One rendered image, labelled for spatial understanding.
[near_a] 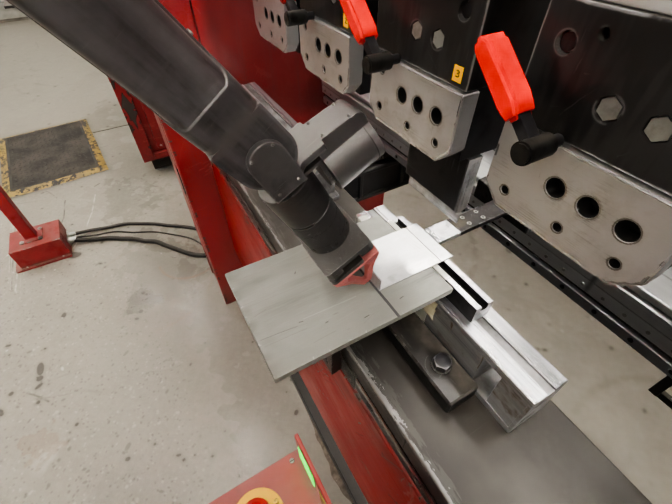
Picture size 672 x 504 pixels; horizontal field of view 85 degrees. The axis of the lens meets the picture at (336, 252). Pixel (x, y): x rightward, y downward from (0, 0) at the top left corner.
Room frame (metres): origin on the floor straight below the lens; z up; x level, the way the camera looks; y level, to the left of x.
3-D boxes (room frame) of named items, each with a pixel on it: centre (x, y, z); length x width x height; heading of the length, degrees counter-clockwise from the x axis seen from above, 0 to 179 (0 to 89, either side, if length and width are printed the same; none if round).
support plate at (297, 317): (0.33, 0.00, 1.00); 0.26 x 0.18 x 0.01; 120
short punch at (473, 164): (0.40, -0.13, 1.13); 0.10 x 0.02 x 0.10; 30
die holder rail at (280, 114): (0.88, 0.14, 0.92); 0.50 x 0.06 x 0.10; 30
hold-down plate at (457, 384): (0.34, -0.10, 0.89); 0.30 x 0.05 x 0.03; 30
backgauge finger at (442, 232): (0.48, -0.26, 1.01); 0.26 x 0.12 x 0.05; 120
